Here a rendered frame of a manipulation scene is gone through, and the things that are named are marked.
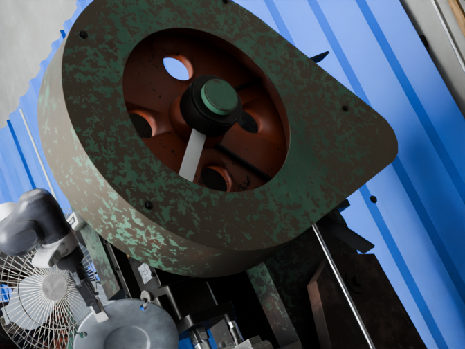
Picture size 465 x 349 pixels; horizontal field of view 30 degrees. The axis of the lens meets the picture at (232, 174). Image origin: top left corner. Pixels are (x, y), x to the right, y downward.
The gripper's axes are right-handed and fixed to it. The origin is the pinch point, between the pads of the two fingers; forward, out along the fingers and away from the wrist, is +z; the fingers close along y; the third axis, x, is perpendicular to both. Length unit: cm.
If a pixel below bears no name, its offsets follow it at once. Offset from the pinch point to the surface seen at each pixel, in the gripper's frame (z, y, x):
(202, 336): 24.2, 3.0, -21.5
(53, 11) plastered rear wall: -8, 326, -2
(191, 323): 15.4, -1.6, -20.8
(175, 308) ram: 12.1, 3.3, -18.2
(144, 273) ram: 5.8, 17.1, -13.5
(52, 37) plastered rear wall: 6, 326, 5
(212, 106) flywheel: -38, 3, -50
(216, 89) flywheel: -41, 7, -53
